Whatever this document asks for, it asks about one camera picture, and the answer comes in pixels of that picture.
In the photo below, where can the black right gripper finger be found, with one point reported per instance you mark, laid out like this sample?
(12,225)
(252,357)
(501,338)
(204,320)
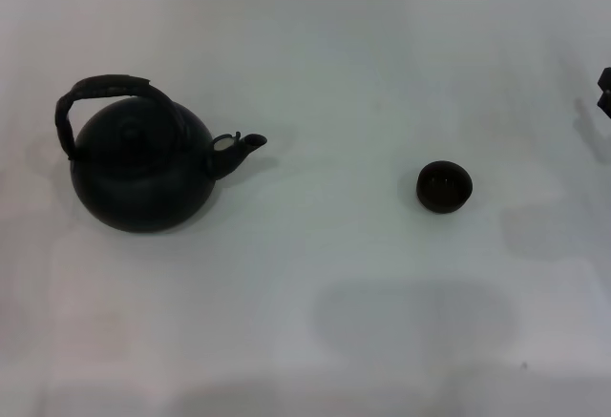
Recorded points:
(606,102)

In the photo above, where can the small dark teacup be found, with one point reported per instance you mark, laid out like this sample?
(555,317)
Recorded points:
(445,187)

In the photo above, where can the black round teapot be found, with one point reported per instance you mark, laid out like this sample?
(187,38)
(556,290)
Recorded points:
(143,173)

